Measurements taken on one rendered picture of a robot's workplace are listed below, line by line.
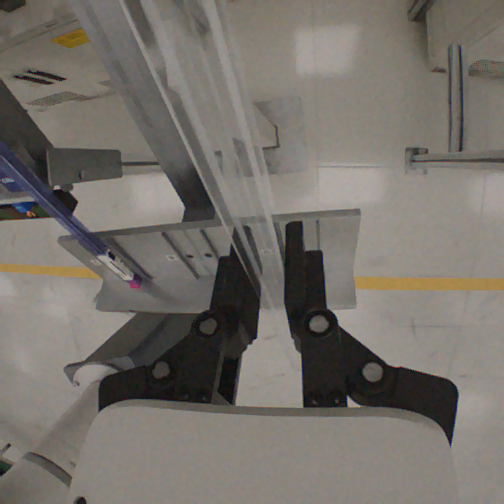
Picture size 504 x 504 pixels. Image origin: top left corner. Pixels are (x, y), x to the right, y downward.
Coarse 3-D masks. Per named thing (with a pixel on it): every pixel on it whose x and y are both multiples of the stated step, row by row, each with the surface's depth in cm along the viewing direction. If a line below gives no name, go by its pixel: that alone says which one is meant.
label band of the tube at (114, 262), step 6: (108, 252) 33; (102, 258) 33; (108, 258) 33; (114, 258) 34; (108, 264) 34; (114, 264) 34; (120, 264) 35; (114, 270) 36; (120, 270) 35; (126, 270) 36; (132, 270) 38; (120, 276) 37; (126, 276) 37; (132, 276) 37
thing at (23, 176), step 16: (0, 144) 19; (0, 160) 20; (16, 160) 21; (16, 176) 21; (32, 176) 23; (32, 192) 23; (48, 192) 24; (48, 208) 25; (64, 208) 26; (64, 224) 27; (80, 224) 29; (80, 240) 30; (96, 240) 31
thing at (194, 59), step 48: (144, 0) 4; (192, 0) 4; (144, 48) 4; (192, 48) 4; (192, 96) 5; (240, 96) 5; (192, 144) 6; (240, 144) 6; (240, 192) 7; (240, 240) 9; (288, 336) 18
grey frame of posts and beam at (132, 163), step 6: (126, 156) 51; (132, 156) 53; (138, 156) 55; (144, 156) 57; (150, 156) 60; (126, 162) 53; (132, 162) 55; (138, 162) 57; (144, 162) 59; (150, 162) 62; (156, 162) 64; (126, 168) 51; (132, 168) 53; (138, 168) 55; (144, 168) 58; (150, 168) 60; (156, 168) 62; (126, 174) 52; (132, 174) 58
